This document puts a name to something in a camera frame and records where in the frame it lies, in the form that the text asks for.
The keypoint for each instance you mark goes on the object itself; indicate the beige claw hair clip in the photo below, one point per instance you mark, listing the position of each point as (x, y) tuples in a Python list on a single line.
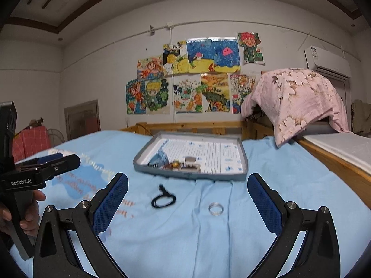
[(191, 160)]

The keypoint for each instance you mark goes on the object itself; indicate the hanging olive clothes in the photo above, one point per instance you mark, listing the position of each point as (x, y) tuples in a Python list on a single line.
[(361, 117)]

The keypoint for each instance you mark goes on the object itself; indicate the grey shallow tray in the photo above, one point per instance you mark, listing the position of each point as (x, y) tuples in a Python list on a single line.
[(188, 176)]

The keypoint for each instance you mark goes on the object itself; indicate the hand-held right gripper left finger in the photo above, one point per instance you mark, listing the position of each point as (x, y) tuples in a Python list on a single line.
[(111, 202)]

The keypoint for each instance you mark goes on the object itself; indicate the white mattress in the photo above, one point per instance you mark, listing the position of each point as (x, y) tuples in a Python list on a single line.
[(342, 147)]

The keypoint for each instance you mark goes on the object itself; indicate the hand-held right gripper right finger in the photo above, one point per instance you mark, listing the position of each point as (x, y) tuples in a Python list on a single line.
[(264, 205)]

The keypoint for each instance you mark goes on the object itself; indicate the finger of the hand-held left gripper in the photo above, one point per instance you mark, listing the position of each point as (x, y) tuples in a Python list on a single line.
[(65, 163), (52, 158)]

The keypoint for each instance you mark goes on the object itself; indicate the white wall conduit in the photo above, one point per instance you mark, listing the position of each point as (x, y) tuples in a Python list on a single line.
[(171, 31)]

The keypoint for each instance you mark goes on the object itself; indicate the group of wall drawings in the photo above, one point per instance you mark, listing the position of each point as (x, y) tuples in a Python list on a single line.
[(203, 52)]

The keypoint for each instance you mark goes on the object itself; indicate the person's left hand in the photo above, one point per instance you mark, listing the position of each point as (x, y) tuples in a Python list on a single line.
[(30, 214)]

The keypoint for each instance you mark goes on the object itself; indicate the pink floral blanket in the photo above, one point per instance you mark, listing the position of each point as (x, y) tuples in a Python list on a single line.
[(298, 98)]

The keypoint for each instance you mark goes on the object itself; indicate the white air conditioner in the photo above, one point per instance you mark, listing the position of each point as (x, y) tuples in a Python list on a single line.
[(326, 60)]

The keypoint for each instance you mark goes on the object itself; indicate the wooden headboard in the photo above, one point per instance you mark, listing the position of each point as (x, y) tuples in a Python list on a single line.
[(185, 126)]

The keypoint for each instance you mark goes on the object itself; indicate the blue claw hair clip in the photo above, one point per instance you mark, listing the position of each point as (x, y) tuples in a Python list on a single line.
[(158, 159)]

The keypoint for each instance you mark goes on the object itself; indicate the light blue printed bedsheet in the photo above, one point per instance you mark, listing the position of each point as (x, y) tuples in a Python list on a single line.
[(188, 237)]

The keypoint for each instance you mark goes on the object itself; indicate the brown door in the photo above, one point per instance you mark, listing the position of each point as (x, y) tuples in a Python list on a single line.
[(82, 121)]

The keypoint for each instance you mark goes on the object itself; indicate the red plaid cloth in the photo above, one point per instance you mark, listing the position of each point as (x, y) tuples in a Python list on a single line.
[(32, 142)]

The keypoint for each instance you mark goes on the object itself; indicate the wooden bed frame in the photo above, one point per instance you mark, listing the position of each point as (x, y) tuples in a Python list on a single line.
[(333, 162)]

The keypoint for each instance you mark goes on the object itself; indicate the white grid paper liner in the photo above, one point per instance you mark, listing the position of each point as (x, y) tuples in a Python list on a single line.
[(214, 156)]

